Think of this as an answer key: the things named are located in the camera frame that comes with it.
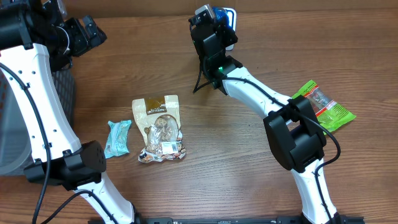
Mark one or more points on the light teal snack packet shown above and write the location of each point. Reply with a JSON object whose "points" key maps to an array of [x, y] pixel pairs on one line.
{"points": [[116, 144]]}

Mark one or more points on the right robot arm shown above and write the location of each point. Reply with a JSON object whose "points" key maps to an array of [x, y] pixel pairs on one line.
{"points": [[295, 137]]}

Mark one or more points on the blue snack bar wrapper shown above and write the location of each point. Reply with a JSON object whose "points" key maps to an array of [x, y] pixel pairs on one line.
{"points": [[220, 14]]}

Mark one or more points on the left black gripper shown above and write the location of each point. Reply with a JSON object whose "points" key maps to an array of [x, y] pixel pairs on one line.
{"points": [[74, 26]]}

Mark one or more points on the green snack packet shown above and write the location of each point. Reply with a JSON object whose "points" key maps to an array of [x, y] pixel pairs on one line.
{"points": [[330, 114]]}

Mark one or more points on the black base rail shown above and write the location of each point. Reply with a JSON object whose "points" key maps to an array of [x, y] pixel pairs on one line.
{"points": [[340, 219]]}

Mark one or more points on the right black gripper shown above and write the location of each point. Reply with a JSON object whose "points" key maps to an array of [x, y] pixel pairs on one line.
{"points": [[232, 36]]}

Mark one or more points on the beige brown cookie bag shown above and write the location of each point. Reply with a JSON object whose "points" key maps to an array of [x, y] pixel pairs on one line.
{"points": [[158, 120]]}

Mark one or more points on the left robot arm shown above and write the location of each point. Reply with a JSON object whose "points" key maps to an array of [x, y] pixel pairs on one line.
{"points": [[36, 41]]}

